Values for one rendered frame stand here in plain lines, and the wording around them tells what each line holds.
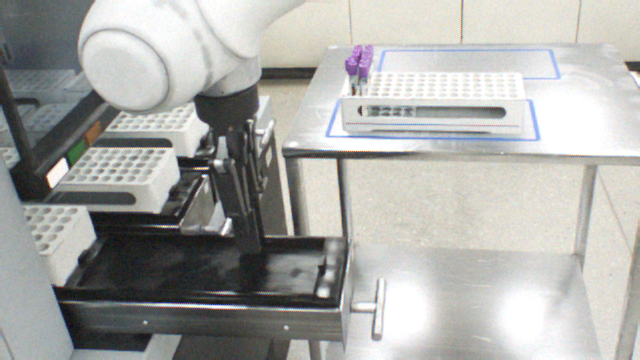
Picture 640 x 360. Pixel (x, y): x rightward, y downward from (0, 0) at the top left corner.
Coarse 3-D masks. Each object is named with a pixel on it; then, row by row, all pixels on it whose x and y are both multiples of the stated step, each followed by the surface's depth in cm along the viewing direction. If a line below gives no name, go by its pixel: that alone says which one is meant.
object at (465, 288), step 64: (320, 64) 136; (384, 64) 134; (448, 64) 132; (512, 64) 129; (576, 64) 127; (320, 128) 112; (576, 128) 106; (384, 256) 164; (448, 256) 163; (512, 256) 161; (576, 256) 159; (384, 320) 145; (448, 320) 144; (512, 320) 143; (576, 320) 142
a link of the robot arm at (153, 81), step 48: (144, 0) 49; (192, 0) 51; (240, 0) 52; (288, 0) 53; (96, 48) 48; (144, 48) 48; (192, 48) 50; (240, 48) 54; (144, 96) 50; (192, 96) 53
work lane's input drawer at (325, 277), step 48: (96, 240) 89; (144, 240) 90; (192, 240) 89; (288, 240) 87; (336, 240) 86; (96, 288) 81; (144, 288) 80; (192, 288) 82; (240, 288) 81; (288, 288) 80; (336, 288) 78; (384, 288) 87; (240, 336) 80; (288, 336) 79; (336, 336) 78
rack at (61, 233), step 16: (32, 208) 89; (48, 208) 89; (64, 208) 88; (80, 208) 88; (32, 224) 85; (48, 224) 85; (64, 224) 85; (80, 224) 86; (48, 240) 83; (64, 240) 82; (80, 240) 86; (48, 256) 80; (64, 256) 82; (48, 272) 81; (64, 272) 82
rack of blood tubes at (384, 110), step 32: (352, 96) 108; (384, 96) 109; (416, 96) 108; (448, 96) 105; (480, 96) 106; (512, 96) 105; (352, 128) 110; (384, 128) 109; (416, 128) 108; (448, 128) 107; (480, 128) 106; (512, 128) 105
